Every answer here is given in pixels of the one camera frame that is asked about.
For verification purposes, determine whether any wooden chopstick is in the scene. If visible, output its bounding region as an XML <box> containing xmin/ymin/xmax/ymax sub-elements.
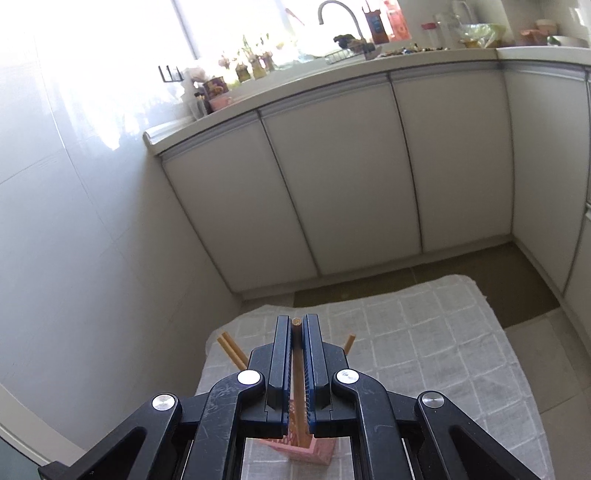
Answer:
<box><xmin>221</xmin><ymin>331</ymin><xmax>249</xmax><ymax>370</ymax></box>
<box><xmin>217</xmin><ymin>336</ymin><xmax>245</xmax><ymax>371</ymax></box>
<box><xmin>291</xmin><ymin>318</ymin><xmax>311</xmax><ymax>448</ymax></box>
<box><xmin>342</xmin><ymin>334</ymin><xmax>356</xmax><ymax>356</ymax></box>

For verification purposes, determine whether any pink perforated utensil holder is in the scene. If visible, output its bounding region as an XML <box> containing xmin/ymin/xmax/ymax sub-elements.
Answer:
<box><xmin>259</xmin><ymin>437</ymin><xmax>338</xmax><ymax>466</ymax></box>

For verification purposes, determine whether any grey checked tablecloth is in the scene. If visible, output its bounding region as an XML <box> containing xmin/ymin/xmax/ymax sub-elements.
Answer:
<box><xmin>223</xmin><ymin>275</ymin><xmax>555</xmax><ymax>479</ymax></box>

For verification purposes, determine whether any patterned mug on counter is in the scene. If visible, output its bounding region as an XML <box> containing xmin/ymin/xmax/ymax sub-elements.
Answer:
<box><xmin>202</xmin><ymin>77</ymin><xmax>229</xmax><ymax>100</ymax></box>

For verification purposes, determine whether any black dish rack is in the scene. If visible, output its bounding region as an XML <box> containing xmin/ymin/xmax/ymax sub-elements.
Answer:
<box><xmin>158</xmin><ymin>65</ymin><xmax>184</xmax><ymax>83</ymax></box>

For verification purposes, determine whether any curved metal faucet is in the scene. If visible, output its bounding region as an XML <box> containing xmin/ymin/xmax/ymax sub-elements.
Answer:
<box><xmin>318</xmin><ymin>0</ymin><xmax>363</xmax><ymax>39</ymax></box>

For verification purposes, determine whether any dark red bottle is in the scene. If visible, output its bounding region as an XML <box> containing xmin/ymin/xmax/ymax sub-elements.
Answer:
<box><xmin>363</xmin><ymin>2</ymin><xmax>390</xmax><ymax>45</ymax></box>

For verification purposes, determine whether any pink dish soap bottle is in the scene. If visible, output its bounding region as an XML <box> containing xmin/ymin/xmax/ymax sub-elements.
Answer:
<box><xmin>384</xmin><ymin>0</ymin><xmax>412</xmax><ymax>41</ymax></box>

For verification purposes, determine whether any green vegetable bag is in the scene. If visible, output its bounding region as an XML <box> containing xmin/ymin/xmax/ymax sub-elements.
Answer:
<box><xmin>460</xmin><ymin>23</ymin><xmax>506</xmax><ymax>49</ymax></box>

